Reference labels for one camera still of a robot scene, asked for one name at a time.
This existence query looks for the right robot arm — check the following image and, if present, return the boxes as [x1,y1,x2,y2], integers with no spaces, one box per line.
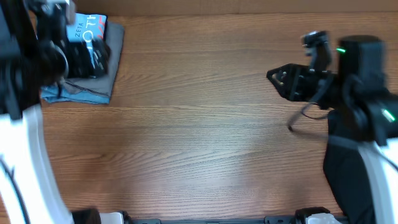
[266,31,397,223]

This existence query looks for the folded blue jeans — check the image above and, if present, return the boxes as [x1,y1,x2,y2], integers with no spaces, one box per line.
[40,86,110,105]

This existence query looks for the folded grey garment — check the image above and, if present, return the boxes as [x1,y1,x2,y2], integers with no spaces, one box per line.
[62,22,124,98]

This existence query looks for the light blue printed t-shirt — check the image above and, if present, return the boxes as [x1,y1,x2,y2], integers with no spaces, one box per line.
[67,13,108,63]

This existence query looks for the folded black garment on stack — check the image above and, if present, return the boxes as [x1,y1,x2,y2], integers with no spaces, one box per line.
[92,23,111,78]

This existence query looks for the black garment at right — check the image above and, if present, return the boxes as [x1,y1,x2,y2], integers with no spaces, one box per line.
[322,108,379,224]

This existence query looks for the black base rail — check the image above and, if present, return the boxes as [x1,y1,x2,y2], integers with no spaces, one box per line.
[125,215,293,224]

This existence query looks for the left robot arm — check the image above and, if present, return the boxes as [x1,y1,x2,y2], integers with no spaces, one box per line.
[1,0,124,224]

